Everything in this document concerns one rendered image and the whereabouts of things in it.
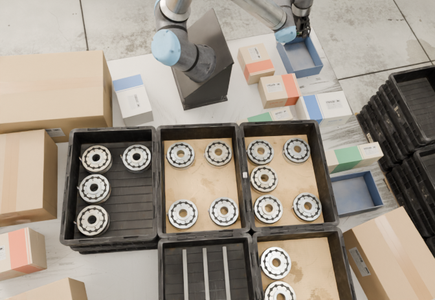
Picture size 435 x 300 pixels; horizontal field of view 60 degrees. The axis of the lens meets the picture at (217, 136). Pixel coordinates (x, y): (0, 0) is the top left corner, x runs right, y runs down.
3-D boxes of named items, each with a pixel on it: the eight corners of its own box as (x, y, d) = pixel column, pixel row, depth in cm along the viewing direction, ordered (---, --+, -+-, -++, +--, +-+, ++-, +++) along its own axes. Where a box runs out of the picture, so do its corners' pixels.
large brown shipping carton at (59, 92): (11, 147, 152) (-12, 124, 134) (18, 84, 164) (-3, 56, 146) (112, 138, 156) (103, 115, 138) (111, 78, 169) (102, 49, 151)
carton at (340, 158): (322, 171, 150) (327, 166, 145) (317, 157, 153) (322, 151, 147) (377, 161, 154) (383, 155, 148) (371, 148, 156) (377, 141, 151)
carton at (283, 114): (239, 139, 160) (241, 133, 155) (234, 127, 163) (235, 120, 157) (290, 124, 165) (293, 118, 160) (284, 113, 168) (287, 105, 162)
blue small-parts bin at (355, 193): (330, 219, 148) (336, 215, 142) (318, 183, 154) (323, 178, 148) (376, 210, 151) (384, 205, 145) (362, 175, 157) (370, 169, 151)
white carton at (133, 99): (115, 89, 166) (111, 78, 158) (142, 83, 169) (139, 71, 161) (126, 128, 159) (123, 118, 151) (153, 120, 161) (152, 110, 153)
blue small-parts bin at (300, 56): (276, 46, 183) (278, 37, 177) (303, 41, 186) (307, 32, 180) (290, 80, 175) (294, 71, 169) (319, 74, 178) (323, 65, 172)
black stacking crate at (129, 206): (79, 142, 143) (70, 129, 132) (157, 139, 146) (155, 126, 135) (70, 250, 126) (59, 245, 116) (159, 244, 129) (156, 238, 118)
